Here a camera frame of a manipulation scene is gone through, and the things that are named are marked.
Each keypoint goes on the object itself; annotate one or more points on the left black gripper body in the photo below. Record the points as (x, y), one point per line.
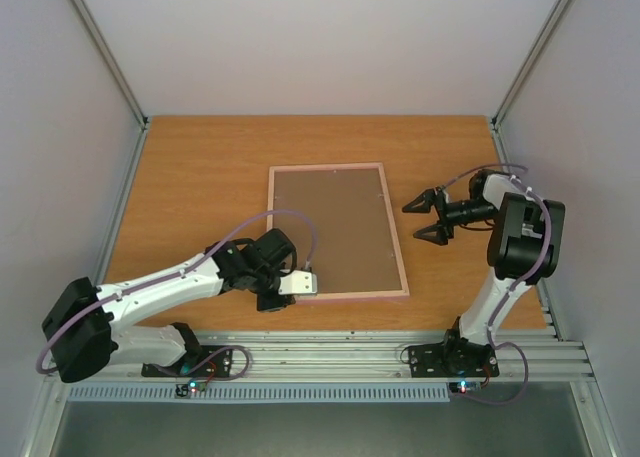
(264, 304)

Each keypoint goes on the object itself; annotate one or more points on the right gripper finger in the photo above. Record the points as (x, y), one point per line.
(436, 233)
(422, 203)

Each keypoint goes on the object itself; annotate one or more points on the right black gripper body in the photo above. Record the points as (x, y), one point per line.
(441, 215)

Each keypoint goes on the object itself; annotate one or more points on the brown frame backing board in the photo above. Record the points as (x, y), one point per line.
(335, 227)

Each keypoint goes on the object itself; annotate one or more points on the pink picture frame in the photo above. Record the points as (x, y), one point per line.
(400, 267)

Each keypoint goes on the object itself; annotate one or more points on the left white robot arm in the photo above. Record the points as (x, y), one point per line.
(92, 327)

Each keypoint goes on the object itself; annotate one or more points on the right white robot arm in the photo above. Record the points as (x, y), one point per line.
(524, 248)

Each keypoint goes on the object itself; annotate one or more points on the left controller board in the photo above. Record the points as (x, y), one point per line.
(190, 389)

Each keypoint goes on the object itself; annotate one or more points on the controller board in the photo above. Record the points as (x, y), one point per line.
(465, 387)
(190, 389)

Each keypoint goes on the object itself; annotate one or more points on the right controller board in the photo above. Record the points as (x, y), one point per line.
(465, 387)

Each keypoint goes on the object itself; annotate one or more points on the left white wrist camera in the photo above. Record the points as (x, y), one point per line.
(298, 283)

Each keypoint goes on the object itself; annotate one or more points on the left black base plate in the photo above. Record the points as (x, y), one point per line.
(220, 359)

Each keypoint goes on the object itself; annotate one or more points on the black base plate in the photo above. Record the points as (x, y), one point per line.
(220, 359)
(437, 360)

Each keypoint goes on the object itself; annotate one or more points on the grey slotted cable duct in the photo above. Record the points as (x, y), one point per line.
(264, 393)

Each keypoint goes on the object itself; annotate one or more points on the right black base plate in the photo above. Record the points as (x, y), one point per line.
(437, 360)

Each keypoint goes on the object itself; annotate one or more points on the aluminium rail base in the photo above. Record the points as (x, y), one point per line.
(379, 356)

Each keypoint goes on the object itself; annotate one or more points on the right aluminium corner post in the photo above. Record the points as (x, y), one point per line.
(543, 38)

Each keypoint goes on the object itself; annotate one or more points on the aluminium corner post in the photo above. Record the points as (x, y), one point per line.
(98, 40)
(543, 38)

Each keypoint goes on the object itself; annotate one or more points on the left aluminium corner post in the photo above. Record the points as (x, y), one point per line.
(98, 40)

